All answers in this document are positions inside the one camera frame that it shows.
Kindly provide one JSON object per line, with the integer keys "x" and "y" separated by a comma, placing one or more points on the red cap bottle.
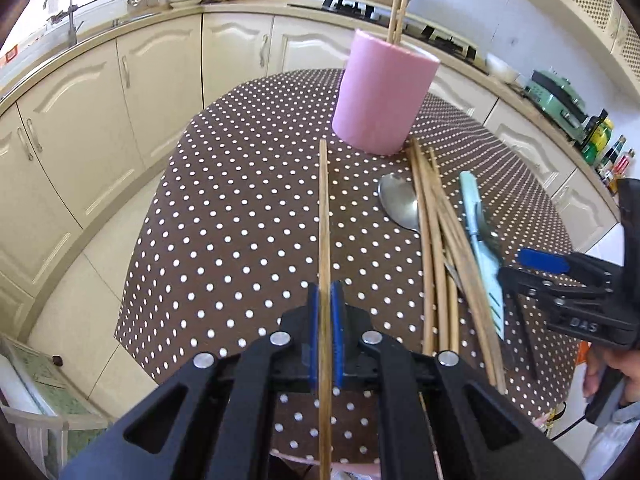
{"x": 622, "y": 172}

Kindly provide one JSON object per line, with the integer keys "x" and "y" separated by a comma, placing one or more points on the cream base cabinet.
{"x": 65, "y": 125}

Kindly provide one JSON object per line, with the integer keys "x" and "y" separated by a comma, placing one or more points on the dark sauce bottle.
{"x": 612, "y": 157}

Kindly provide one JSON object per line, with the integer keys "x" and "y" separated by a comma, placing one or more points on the pink utensil holder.
{"x": 380, "y": 95}

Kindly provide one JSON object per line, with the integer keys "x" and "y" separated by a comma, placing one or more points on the white bowl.
{"x": 502, "y": 70}

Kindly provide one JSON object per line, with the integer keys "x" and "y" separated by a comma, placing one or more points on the white plastic rack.
{"x": 35, "y": 435}

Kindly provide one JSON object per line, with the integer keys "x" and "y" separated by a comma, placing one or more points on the metal fork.
{"x": 487, "y": 240}

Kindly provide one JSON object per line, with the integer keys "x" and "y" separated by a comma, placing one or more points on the beige kitchen countertop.
{"x": 260, "y": 2}

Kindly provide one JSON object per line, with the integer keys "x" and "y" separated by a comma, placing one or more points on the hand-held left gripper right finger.
{"x": 337, "y": 340}

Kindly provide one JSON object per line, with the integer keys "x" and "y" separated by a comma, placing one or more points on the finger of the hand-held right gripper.
{"x": 525, "y": 285}
{"x": 545, "y": 260}

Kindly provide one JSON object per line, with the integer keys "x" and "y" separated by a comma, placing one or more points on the brown polka dot tablecloth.
{"x": 240, "y": 210}

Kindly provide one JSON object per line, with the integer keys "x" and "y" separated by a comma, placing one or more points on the person's right hand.
{"x": 592, "y": 370}

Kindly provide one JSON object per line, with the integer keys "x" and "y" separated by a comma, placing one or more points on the chrome kitchen faucet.
{"x": 71, "y": 25}

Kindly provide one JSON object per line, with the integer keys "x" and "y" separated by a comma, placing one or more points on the green bottle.
{"x": 597, "y": 140}

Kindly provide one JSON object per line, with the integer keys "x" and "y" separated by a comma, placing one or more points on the green patterned tray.
{"x": 45, "y": 375}

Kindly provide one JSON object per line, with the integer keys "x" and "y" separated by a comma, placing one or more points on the wooden chopstick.
{"x": 451, "y": 320}
{"x": 395, "y": 7}
{"x": 424, "y": 285}
{"x": 476, "y": 335}
{"x": 404, "y": 5}
{"x": 436, "y": 285}
{"x": 324, "y": 210}
{"x": 484, "y": 335}

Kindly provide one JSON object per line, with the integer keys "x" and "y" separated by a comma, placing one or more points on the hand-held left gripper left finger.
{"x": 314, "y": 340}

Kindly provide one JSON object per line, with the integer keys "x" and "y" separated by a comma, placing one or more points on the red tag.
{"x": 8, "y": 54}

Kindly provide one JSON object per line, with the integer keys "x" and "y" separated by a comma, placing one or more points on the green countertop appliance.
{"x": 552, "y": 100}

